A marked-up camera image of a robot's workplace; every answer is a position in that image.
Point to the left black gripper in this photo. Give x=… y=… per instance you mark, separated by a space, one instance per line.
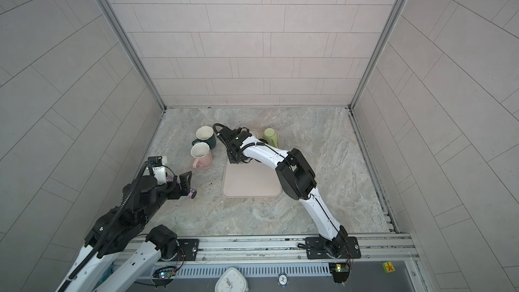
x=177 y=193

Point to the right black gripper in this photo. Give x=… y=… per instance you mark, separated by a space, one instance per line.
x=231 y=157

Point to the dark green mug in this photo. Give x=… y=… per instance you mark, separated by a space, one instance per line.
x=206 y=135

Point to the pink mug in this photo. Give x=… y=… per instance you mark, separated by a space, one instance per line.
x=202 y=155

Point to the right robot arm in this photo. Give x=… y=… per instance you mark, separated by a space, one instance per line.
x=298 y=181

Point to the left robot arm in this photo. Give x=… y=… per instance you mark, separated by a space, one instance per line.
x=117 y=252

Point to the white mug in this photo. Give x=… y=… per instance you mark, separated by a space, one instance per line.
x=255 y=134

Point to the light green mug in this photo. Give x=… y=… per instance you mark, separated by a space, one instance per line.
x=271 y=136

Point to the purple glitter tube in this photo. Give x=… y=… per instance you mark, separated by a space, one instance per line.
x=192 y=194

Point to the beige plastic tray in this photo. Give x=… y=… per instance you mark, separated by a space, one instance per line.
x=247 y=180

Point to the left circuit board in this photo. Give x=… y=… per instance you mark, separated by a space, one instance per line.
x=165 y=273

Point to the circuit board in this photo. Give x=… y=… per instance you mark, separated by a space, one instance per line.
x=340 y=272
x=165 y=273

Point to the white kitchen timer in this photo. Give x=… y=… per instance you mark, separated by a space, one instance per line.
x=232 y=281

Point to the round blue badge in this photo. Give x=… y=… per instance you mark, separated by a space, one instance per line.
x=282 y=279

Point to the right circuit board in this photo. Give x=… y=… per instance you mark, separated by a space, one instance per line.
x=340 y=272

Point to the yellow sticker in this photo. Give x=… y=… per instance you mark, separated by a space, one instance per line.
x=388 y=267

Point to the aluminium mounting rail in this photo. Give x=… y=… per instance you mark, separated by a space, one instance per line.
x=294 y=248

